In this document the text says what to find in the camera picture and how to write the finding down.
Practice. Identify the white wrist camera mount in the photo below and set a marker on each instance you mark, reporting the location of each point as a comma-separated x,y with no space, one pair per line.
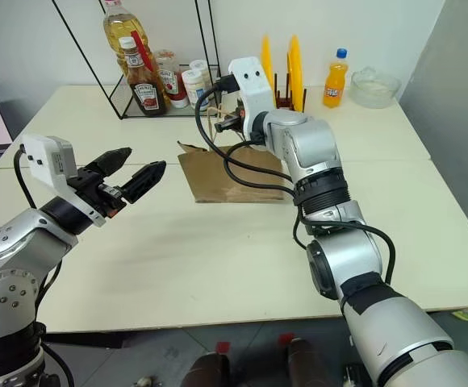
44,155
255,90

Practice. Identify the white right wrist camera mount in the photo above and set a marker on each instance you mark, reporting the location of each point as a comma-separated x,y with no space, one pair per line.
255,90

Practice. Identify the brown paper bag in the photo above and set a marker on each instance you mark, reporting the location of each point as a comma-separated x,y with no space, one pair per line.
218,181

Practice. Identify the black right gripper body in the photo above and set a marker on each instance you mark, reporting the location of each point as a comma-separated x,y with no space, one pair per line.
240,121

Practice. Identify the orange soda bottle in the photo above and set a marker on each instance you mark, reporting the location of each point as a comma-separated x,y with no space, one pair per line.
335,82

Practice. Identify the white lidded jar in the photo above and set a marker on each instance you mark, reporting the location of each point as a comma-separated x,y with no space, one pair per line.
200,66
191,86

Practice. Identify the clear glass bowl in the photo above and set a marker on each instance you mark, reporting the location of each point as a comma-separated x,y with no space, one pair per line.
375,88

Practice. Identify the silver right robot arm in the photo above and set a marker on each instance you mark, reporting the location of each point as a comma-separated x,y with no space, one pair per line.
314,149

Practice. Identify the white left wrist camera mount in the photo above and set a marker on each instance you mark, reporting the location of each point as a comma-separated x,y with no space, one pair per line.
44,155

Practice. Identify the yellow plate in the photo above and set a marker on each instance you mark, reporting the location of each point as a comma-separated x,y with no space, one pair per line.
295,68
266,60

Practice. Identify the brown wooden plate rack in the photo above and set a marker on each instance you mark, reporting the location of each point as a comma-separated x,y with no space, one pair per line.
284,101

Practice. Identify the dark rounded shape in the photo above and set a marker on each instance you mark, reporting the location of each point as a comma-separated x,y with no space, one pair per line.
308,363
207,371

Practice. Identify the yellow cooking oil bottle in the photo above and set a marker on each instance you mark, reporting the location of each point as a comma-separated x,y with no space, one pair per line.
119,30

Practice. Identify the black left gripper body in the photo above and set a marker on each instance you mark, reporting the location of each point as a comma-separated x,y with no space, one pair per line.
93,189

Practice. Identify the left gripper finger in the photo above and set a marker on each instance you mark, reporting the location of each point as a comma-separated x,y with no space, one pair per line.
111,161
145,179

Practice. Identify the dark glass ketchup bottle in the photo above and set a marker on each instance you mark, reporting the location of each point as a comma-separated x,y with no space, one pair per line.
147,94

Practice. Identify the red squeeze ketchup bottle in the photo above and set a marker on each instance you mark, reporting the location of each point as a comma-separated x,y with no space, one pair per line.
173,82

